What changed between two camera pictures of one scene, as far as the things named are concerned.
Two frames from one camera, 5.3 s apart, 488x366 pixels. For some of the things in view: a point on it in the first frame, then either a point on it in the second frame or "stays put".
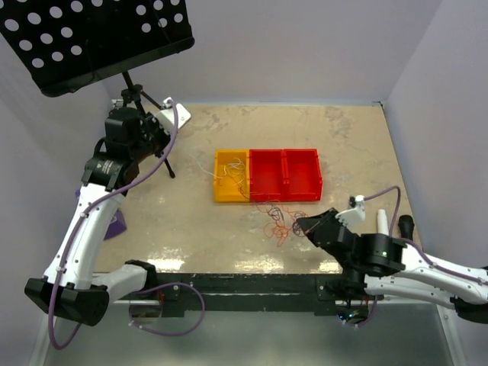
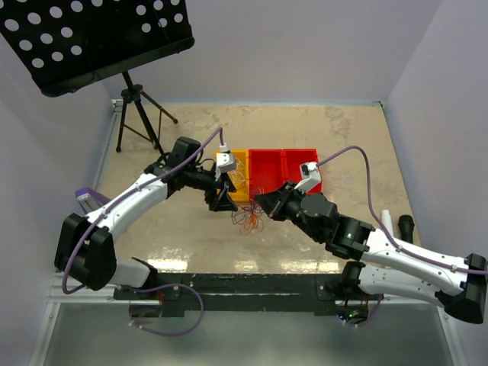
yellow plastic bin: [232, 175] stays put
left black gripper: [150, 121] to [220, 200]
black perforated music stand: [65, 44] stays put
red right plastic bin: [302, 175] stays put
